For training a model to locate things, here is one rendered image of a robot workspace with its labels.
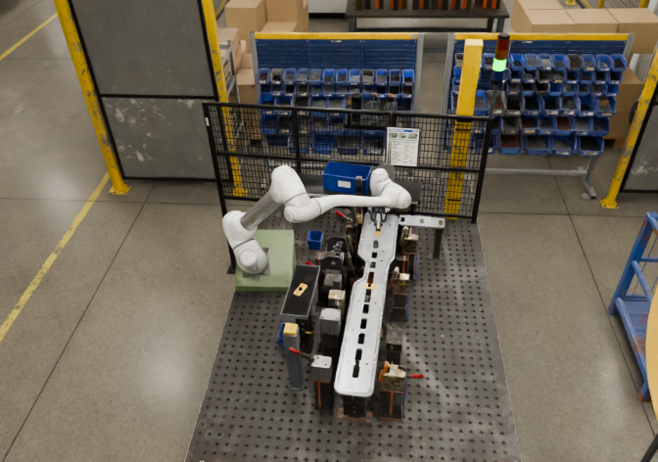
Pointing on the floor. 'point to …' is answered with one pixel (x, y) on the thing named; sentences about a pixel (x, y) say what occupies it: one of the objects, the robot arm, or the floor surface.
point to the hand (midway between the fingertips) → (378, 225)
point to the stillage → (635, 326)
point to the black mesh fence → (339, 152)
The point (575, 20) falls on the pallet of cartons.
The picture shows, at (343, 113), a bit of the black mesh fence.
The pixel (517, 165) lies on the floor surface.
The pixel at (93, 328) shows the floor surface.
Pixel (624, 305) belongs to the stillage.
